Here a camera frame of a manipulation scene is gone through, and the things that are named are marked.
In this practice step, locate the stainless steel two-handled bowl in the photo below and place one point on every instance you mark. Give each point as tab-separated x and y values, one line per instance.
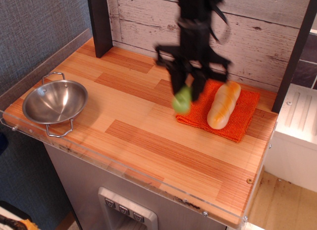
55	101

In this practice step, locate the orange knitted cloth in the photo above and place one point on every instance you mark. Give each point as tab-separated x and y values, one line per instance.
239	119

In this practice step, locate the clear acrylic table edge guard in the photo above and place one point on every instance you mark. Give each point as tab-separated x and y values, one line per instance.
226	217

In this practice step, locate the dark vertical post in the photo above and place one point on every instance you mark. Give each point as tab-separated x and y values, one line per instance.
295	55
100	23

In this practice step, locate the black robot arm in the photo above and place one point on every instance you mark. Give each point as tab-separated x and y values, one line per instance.
196	11

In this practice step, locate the silver dispenser panel with buttons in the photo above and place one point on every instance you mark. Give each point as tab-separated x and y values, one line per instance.
127	210

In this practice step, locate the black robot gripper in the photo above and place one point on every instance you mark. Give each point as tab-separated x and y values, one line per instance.
194	45

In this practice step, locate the orange black object bottom left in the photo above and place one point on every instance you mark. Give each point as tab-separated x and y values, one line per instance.
18	225

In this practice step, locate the grey toy fridge cabinet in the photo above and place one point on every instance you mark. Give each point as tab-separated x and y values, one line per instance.
82	180

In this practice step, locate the dark right vertical post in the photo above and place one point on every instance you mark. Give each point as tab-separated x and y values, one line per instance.
295	55

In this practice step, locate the dark left vertical post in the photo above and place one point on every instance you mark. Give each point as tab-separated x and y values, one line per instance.
100	23

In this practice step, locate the white toy sink unit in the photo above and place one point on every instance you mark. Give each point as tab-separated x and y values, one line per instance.
292	152

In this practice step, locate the plastic toy bread loaf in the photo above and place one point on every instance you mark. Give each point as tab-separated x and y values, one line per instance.
223	105

